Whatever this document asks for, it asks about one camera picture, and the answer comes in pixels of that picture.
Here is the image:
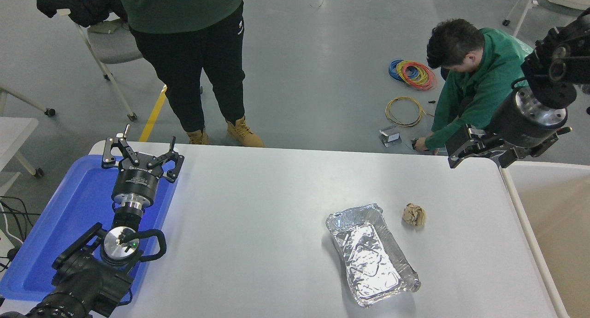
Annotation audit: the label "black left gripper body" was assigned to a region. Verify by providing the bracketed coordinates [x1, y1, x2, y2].
[112, 164, 163, 203]

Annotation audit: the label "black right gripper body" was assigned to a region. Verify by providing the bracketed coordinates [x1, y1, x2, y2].
[489, 90, 561, 149]

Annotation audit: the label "crouching person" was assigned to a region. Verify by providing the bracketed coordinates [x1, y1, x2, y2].
[415, 18, 535, 153]

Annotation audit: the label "small silver box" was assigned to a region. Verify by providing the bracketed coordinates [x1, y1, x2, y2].
[379, 127, 402, 148]

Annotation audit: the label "blue plastic tray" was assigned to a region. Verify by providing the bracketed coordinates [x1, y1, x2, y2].
[0, 154, 179, 302]

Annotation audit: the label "large pale bin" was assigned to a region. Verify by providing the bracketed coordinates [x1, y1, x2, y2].
[498, 160, 590, 318]

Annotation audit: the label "crumpled tan paper ball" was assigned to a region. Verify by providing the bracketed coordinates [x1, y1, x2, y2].
[402, 204, 427, 227]

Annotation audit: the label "white leg with caster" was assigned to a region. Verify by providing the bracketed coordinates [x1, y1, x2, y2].
[0, 85, 57, 117]

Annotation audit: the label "white side table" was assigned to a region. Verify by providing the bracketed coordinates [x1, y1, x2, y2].
[0, 117, 45, 179]

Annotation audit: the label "standing person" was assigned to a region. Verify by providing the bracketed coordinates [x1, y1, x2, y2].
[115, 0, 266, 148]

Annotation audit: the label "white power strip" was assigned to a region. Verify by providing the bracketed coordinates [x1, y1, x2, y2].
[0, 228, 15, 259]

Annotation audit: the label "silver foil tray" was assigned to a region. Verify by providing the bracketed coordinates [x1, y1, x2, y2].
[325, 204, 421, 308]

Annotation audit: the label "black jacket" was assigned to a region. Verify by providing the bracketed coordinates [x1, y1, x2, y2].
[34, 0, 127, 27]

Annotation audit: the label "red and yellow wire coil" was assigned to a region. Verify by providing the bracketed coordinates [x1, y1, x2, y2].
[396, 60, 437, 91]

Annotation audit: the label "large yellow wire coil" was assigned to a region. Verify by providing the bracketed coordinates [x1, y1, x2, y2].
[385, 97, 427, 128]

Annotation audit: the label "blue wire coil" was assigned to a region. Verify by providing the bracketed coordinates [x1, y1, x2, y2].
[389, 59, 415, 82]

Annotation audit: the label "grey chair white frame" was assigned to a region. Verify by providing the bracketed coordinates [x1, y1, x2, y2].
[58, 8, 204, 122]

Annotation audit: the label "white frame wheeled chair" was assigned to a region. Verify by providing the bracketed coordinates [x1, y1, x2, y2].
[502, 0, 590, 26]

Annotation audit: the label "black floor cables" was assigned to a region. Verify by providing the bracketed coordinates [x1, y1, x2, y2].
[0, 196, 42, 272]

